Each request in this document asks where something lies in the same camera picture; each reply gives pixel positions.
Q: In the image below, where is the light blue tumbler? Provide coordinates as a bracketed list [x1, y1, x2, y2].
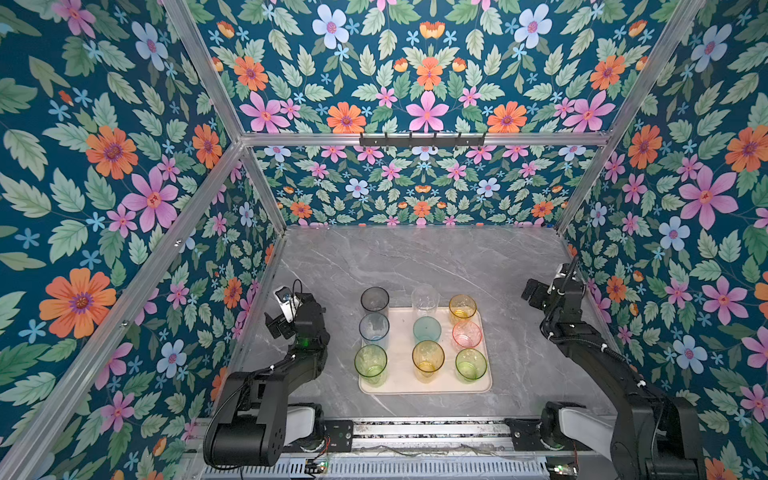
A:
[359, 312, 390, 349]

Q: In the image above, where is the tall green faceted tumbler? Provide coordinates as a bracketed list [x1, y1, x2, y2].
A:
[354, 344, 388, 387]

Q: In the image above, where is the grey smoky tumbler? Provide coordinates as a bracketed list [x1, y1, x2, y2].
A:
[360, 286, 390, 316]

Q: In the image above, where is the short yellow tumbler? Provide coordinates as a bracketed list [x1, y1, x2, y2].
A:
[449, 294, 478, 325]

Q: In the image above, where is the pink tumbler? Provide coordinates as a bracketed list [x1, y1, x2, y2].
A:
[452, 320, 483, 349]

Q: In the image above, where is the beige plastic tray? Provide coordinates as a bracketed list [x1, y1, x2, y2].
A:
[358, 307, 493, 395]

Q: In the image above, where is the short green tumbler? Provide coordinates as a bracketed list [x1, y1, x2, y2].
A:
[454, 348, 488, 382]

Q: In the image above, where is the teal dotted tumbler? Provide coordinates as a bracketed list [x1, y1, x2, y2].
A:
[412, 316, 442, 343]

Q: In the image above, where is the clear glass tumbler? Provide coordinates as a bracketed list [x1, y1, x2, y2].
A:
[411, 284, 440, 318]

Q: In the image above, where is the tall yellow tumbler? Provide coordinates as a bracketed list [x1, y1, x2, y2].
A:
[411, 340, 445, 383]

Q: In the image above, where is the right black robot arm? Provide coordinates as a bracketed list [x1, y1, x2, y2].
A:
[522, 274, 706, 479]

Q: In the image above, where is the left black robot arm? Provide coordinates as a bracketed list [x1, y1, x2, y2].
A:
[202, 293, 330, 469]

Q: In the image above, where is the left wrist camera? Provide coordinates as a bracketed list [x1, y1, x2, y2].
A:
[273, 286, 302, 323]

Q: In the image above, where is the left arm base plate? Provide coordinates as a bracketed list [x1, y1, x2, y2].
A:
[296, 420, 355, 453]

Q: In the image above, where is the aluminium front rail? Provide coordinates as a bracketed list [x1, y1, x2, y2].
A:
[185, 416, 679, 458]

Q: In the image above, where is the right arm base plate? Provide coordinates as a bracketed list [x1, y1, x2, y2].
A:
[503, 418, 590, 452]

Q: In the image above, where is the white vented cable duct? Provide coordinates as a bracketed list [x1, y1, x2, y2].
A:
[203, 456, 550, 479]

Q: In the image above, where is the metal hook rail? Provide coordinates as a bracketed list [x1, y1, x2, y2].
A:
[358, 132, 486, 149]

